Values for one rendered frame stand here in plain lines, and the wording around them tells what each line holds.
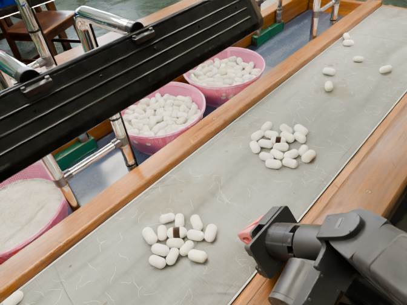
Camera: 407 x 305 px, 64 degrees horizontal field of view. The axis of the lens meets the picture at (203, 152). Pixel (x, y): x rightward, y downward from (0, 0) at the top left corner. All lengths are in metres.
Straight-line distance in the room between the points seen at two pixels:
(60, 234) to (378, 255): 0.55
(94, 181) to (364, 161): 0.65
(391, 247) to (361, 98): 0.68
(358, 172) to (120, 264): 0.50
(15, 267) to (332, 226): 0.54
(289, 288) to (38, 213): 0.57
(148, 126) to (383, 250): 0.69
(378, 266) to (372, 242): 0.03
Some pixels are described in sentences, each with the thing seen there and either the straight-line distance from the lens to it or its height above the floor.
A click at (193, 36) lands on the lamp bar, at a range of 0.50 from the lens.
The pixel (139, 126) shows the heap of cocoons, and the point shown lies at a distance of 0.91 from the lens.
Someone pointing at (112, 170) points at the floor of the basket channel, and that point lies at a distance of 0.90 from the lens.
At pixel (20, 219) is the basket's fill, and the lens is 0.81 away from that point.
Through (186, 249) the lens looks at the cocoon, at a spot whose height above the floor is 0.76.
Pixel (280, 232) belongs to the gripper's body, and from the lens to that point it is 0.50.
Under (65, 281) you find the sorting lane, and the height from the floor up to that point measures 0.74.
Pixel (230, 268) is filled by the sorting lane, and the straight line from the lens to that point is 0.60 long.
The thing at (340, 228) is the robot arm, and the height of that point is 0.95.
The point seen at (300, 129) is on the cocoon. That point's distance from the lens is 0.83.
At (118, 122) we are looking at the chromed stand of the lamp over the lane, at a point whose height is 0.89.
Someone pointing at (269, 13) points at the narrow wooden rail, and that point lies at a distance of 1.49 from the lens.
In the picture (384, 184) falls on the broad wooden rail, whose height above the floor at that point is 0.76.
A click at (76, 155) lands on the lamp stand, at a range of 0.97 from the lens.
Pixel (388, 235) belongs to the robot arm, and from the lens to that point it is 0.37.
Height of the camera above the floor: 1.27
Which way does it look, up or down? 42 degrees down
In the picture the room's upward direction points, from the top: 8 degrees counter-clockwise
